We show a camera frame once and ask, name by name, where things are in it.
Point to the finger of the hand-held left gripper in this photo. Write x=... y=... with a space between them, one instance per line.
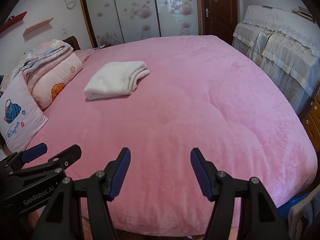
x=35 y=152
x=67 y=155

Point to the cream fuzzy cardigan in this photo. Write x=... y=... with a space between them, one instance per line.
x=115 y=80

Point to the bed with pink plush cover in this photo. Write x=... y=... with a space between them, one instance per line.
x=187 y=105

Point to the pink wall shelf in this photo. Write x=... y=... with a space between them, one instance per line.
x=37 y=27

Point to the furniture under white lace cover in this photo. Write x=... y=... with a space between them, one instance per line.
x=280 y=55

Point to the pink pillow with handbag print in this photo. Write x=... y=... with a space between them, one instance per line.
x=20 y=120

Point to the blue plastic basin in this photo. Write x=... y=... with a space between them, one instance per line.
x=292 y=198

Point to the brown wooden door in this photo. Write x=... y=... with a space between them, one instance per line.
x=220 y=5

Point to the blue towel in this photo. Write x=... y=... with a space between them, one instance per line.
x=312 y=212

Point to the wooden drawer cabinet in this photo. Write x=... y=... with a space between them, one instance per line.
x=312 y=125

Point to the stack of books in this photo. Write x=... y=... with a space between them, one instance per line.
x=303 y=12

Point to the white wall switch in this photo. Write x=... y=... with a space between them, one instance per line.
x=65 y=31

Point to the dark wooden headboard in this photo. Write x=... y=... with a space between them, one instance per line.
x=73 y=42

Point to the pink folded quilt flower print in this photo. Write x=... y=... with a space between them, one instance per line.
x=57 y=80

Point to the red wall shelf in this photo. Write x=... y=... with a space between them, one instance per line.
x=13 y=20

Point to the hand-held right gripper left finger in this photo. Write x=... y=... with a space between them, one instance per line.
x=121 y=172

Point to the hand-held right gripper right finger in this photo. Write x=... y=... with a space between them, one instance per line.
x=201 y=175

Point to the wardrobe with floral sliding doors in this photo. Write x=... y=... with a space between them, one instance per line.
x=137 y=10

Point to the cream towel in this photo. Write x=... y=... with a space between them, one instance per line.
x=296 y=217

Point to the floral folded blanket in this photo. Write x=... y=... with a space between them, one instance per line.
x=47 y=52

